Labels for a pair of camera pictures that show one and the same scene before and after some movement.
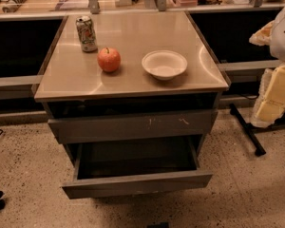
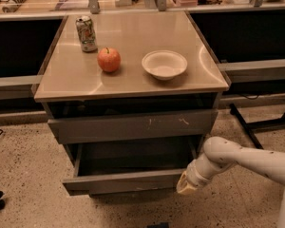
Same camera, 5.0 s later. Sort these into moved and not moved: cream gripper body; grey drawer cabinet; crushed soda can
Moved: cream gripper body
Not moved: grey drawer cabinet; crushed soda can
